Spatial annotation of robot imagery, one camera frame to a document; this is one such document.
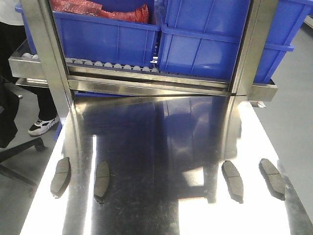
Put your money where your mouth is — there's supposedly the grey brake pad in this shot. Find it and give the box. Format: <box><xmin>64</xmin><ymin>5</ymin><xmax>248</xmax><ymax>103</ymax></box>
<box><xmin>222</xmin><ymin>161</ymin><xmax>244</xmax><ymax>204</ymax></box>
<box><xmin>259</xmin><ymin>158</ymin><xmax>286</xmax><ymax>201</ymax></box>
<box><xmin>93</xmin><ymin>161</ymin><xmax>110</xmax><ymax>204</ymax></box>
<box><xmin>50</xmin><ymin>157</ymin><xmax>71</xmax><ymax>198</ymax></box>

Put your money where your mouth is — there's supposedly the right blue plastic bin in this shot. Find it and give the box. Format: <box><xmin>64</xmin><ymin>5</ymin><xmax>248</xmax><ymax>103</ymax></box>
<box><xmin>155</xmin><ymin>0</ymin><xmax>313</xmax><ymax>84</ymax></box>

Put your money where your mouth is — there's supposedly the blue plastic bin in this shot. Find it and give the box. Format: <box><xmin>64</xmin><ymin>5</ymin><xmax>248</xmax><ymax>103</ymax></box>
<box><xmin>155</xmin><ymin>0</ymin><xmax>313</xmax><ymax>84</ymax></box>
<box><xmin>14</xmin><ymin>2</ymin><xmax>162</xmax><ymax>68</ymax></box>

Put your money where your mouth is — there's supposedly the red bubble wrap bag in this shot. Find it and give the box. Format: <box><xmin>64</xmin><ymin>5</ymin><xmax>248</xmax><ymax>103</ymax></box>
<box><xmin>50</xmin><ymin>0</ymin><xmax>150</xmax><ymax>24</ymax></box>

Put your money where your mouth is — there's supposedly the left blue plastic bin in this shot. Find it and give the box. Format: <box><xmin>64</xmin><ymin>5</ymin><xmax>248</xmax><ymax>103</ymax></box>
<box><xmin>14</xmin><ymin>2</ymin><xmax>162</xmax><ymax>68</ymax></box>

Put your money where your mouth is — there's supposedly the black office chair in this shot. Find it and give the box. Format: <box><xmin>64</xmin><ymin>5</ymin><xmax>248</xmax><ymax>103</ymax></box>
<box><xmin>0</xmin><ymin>137</ymin><xmax>46</xmax><ymax>194</ymax></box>

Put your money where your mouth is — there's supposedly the person in black trousers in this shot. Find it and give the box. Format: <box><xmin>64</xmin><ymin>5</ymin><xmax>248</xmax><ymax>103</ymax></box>
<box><xmin>0</xmin><ymin>0</ymin><xmax>61</xmax><ymax>149</ymax></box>

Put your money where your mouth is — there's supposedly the steel roller rack frame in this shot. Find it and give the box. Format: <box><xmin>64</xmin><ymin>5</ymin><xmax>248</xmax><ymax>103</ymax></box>
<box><xmin>9</xmin><ymin>0</ymin><xmax>278</xmax><ymax>118</ymax></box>

